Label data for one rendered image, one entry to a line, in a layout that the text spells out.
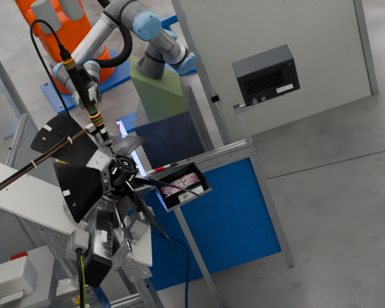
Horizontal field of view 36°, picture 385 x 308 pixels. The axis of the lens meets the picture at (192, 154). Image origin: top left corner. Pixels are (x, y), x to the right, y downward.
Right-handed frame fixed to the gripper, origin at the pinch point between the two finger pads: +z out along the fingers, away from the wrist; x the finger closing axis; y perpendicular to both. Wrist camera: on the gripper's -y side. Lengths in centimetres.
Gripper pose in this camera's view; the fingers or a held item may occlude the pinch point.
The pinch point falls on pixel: (84, 99)
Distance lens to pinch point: 229.5
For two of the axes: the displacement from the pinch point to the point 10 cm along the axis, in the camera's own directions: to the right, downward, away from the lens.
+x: -9.4, 3.2, 0.9
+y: 3.2, 8.0, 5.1
